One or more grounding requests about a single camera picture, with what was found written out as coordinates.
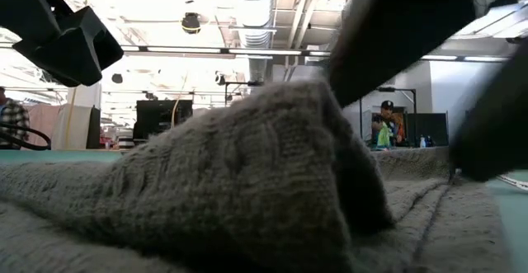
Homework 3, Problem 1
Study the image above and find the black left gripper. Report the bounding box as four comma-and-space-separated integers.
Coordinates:
0, 0, 79, 47

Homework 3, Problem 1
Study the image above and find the grey knitted sweater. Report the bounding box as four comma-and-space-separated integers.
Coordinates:
0, 78, 515, 273

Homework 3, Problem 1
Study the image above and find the black partition panel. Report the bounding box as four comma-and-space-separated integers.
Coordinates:
406, 112, 450, 148

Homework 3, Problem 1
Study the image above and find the person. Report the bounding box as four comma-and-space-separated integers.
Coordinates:
370, 99, 408, 148
0, 86, 31, 149

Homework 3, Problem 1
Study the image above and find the colourful poster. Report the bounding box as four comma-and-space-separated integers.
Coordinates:
391, 111, 408, 144

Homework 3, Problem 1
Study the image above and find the green cloth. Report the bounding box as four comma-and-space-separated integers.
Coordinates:
375, 122, 392, 148

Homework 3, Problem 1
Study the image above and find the pink curtain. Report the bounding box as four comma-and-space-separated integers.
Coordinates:
27, 103, 69, 150

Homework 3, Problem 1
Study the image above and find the white curtain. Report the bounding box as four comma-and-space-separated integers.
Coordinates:
51, 104, 92, 150

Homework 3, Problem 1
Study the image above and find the black upright panel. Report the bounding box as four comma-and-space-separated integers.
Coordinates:
85, 106, 102, 149

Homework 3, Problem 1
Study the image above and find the thin black stand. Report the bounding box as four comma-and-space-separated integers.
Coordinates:
224, 80, 265, 108

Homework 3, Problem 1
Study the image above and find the black computer monitor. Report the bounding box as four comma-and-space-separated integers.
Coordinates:
132, 99, 194, 142

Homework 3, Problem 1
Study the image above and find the black frame stand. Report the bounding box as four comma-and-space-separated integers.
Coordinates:
358, 86, 417, 146

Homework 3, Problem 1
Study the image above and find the black cable loop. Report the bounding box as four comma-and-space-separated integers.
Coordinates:
0, 122, 53, 152

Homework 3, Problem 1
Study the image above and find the silver ceiling duct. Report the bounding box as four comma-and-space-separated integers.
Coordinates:
229, 0, 276, 84

